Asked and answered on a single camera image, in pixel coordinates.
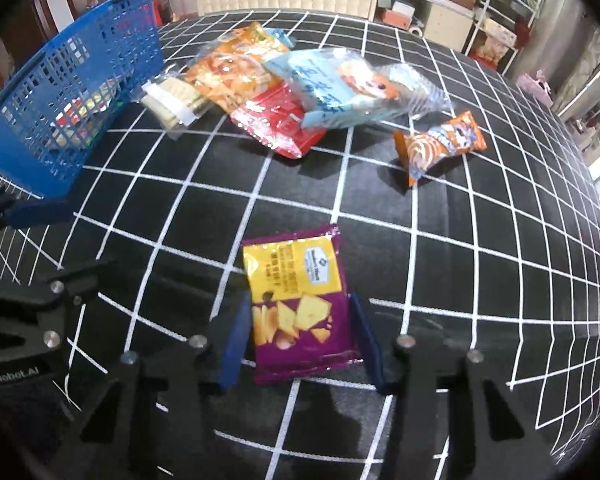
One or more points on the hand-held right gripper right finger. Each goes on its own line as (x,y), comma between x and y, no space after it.
(369,345)

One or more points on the purple yellow chip packet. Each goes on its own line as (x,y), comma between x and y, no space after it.
(295,280)

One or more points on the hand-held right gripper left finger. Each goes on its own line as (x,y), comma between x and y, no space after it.
(230,345)

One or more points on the black white checked mat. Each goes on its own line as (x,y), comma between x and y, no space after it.
(480,260)

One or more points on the red snack packet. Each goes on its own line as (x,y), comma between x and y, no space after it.
(275,125)

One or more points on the small orange snack packet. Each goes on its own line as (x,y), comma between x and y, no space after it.
(440,142)

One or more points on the clear cracker packet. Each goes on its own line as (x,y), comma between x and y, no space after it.
(172,100)

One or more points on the orange snack bag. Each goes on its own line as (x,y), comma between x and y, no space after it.
(225,70)

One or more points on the blue plastic basket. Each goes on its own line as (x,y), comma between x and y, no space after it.
(55,70)

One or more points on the pink bag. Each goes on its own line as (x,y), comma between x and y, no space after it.
(535,87)

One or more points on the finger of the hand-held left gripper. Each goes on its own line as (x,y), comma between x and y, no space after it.
(40,211)
(80,280)

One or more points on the light blue snack bag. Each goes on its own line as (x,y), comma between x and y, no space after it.
(330,85)

